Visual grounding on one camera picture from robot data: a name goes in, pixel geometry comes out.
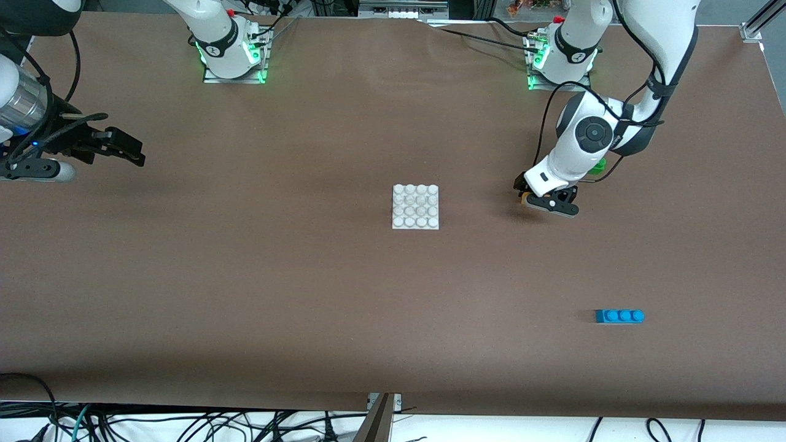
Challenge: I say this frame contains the brown table cover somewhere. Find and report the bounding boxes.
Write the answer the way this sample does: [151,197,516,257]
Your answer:
[0,11,786,421]

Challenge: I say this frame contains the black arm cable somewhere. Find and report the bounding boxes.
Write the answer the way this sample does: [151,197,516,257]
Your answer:
[60,28,82,106]
[533,80,667,185]

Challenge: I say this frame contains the white studded base plate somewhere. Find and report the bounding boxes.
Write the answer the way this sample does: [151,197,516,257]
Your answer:
[392,184,440,231]

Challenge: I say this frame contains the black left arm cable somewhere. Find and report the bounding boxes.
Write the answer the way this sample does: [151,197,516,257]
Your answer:
[533,80,667,185]

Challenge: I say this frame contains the blue toy block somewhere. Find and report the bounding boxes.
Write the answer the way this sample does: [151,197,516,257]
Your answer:
[595,309,645,325]

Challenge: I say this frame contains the teal cable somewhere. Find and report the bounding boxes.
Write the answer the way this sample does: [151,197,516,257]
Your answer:
[58,404,93,442]

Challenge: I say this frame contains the metal table bracket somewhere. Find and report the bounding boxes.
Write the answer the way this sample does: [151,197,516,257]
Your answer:
[353,393,403,442]

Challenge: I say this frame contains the orange dried leaves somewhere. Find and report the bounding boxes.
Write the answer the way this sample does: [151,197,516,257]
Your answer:
[507,0,553,18]

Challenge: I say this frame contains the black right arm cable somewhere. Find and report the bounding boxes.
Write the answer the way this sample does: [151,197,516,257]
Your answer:
[60,28,82,106]

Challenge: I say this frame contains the aluminium frame corner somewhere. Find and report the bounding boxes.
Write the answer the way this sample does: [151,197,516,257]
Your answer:
[740,0,786,42]

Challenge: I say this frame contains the white power strip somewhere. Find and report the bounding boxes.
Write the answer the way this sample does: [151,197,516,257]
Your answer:
[358,0,450,20]

